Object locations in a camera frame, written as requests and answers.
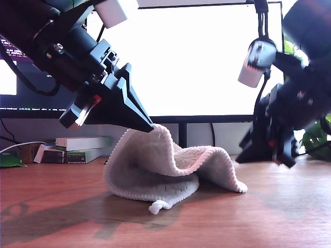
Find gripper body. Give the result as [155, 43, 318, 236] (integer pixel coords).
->
[33, 11, 119, 130]

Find pale fluffy tea towel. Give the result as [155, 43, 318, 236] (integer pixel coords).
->
[103, 123, 248, 215]

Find long white box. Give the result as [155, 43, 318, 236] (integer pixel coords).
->
[55, 136, 114, 152]

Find green houseplant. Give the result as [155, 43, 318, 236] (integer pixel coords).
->
[283, 35, 331, 160]

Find green-labelled grey box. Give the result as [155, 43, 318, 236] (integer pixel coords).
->
[66, 148, 106, 165]

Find dark-screen computer monitor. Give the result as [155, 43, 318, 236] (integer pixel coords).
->
[0, 36, 78, 119]

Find white-screen computer monitor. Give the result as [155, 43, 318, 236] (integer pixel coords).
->
[85, 0, 285, 156]

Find small dark brown box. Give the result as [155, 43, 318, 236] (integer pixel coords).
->
[42, 149, 65, 164]

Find small white box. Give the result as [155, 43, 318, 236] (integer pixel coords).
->
[33, 144, 56, 164]

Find brown cardboard box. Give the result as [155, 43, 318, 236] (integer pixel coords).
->
[20, 144, 42, 164]

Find green packet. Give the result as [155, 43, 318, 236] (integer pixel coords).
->
[0, 151, 26, 168]

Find black camera cable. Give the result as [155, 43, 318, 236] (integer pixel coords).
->
[96, 23, 107, 43]
[254, 69, 271, 104]

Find black monitor power cable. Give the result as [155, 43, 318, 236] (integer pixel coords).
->
[210, 123, 217, 148]

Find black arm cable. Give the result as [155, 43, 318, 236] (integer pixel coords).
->
[0, 48, 62, 97]

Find thin black cable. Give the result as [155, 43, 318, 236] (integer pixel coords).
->
[0, 120, 20, 144]

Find white cable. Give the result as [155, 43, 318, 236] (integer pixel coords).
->
[0, 141, 56, 154]

